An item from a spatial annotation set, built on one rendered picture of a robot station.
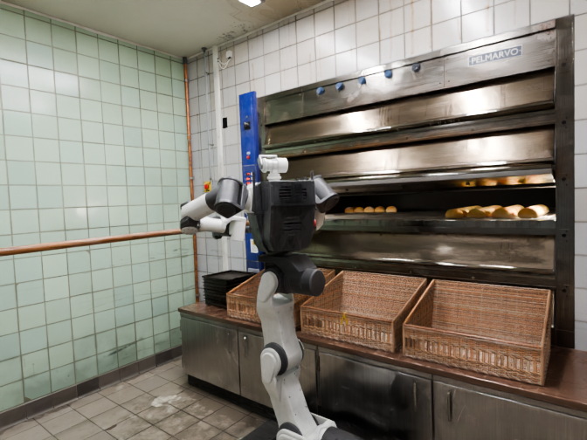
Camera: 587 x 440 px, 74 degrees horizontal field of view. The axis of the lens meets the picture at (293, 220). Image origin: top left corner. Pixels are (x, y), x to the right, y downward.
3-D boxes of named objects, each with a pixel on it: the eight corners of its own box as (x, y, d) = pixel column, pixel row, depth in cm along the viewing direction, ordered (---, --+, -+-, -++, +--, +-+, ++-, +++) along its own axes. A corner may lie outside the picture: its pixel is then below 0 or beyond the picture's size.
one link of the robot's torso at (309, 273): (327, 293, 166) (325, 252, 166) (309, 300, 156) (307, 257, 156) (278, 286, 184) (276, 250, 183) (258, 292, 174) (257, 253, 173)
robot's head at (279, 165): (288, 176, 173) (287, 156, 173) (266, 177, 169) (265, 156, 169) (283, 177, 179) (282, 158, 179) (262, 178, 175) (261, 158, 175)
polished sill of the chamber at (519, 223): (273, 224, 297) (273, 219, 297) (556, 227, 186) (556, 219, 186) (268, 224, 292) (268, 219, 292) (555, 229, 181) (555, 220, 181)
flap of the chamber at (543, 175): (253, 191, 279) (272, 195, 295) (551, 174, 169) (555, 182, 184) (254, 188, 279) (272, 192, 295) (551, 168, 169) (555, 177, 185)
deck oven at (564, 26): (363, 307, 462) (359, 130, 451) (583, 342, 332) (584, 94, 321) (252, 365, 312) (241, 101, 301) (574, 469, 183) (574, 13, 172)
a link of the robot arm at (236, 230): (220, 239, 196) (233, 240, 188) (223, 218, 197) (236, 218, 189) (238, 241, 204) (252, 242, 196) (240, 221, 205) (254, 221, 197)
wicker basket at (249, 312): (272, 299, 291) (272, 263, 289) (338, 310, 257) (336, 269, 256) (225, 316, 252) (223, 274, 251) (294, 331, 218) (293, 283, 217)
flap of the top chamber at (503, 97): (265, 150, 288) (270, 125, 293) (554, 107, 178) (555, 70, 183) (261, 147, 285) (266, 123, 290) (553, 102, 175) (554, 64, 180)
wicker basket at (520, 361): (432, 326, 218) (431, 278, 216) (553, 346, 184) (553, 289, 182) (400, 356, 179) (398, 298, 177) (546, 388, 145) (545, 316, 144)
